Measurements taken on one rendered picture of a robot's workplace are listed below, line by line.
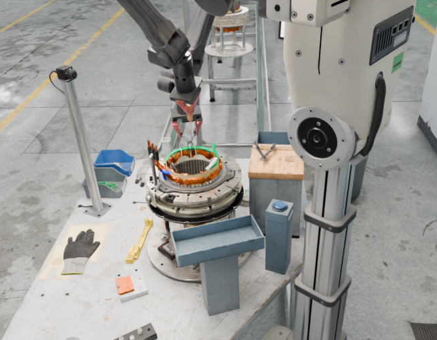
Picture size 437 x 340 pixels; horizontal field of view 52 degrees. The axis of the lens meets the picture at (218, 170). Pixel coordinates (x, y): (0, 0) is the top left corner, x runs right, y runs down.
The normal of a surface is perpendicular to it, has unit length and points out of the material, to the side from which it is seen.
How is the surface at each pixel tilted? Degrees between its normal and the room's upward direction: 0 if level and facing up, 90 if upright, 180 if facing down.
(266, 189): 90
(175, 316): 0
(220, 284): 90
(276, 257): 90
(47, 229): 0
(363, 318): 0
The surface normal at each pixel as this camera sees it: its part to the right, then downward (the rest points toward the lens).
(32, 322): -0.05, -0.84
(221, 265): 0.26, 0.51
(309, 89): -0.60, 0.69
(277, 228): -0.40, 0.50
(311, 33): -0.65, 0.43
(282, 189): -0.15, 0.54
